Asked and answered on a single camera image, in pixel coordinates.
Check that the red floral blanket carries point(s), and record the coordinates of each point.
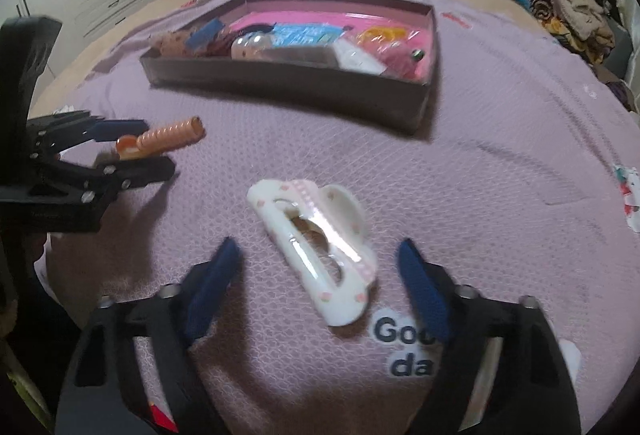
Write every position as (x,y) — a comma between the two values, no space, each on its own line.
(160,422)

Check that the maroon hair claw clip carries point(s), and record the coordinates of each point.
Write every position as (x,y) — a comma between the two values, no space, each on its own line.
(221,46)

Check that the pile of folded clothes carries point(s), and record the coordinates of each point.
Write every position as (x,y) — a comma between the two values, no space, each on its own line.
(594,31)

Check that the yellow rings plastic bag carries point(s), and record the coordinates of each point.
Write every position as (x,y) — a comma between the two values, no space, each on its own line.
(378,40)

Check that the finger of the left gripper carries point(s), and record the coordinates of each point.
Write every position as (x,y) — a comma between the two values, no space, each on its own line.
(70,129)
(120,172)

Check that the purple patterned quilt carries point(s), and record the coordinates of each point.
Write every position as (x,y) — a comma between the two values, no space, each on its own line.
(510,186)

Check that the dark cardboard tray box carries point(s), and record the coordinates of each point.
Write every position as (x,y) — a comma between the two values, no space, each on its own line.
(396,104)

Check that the white earring card packet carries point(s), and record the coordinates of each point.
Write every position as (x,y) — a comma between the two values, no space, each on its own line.
(320,56)

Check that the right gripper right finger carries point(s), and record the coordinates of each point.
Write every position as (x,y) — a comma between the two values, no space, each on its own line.
(502,370)

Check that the clear plastic jewelry packet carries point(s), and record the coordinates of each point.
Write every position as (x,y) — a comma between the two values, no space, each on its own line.
(351,57)

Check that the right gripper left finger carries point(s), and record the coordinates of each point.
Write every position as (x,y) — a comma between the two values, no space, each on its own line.
(103,392)

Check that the pink fluffy strawberry clip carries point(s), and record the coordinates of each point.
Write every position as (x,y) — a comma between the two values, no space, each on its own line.
(401,59)

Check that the pink blue book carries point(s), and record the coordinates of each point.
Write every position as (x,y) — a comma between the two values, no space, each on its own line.
(303,28)

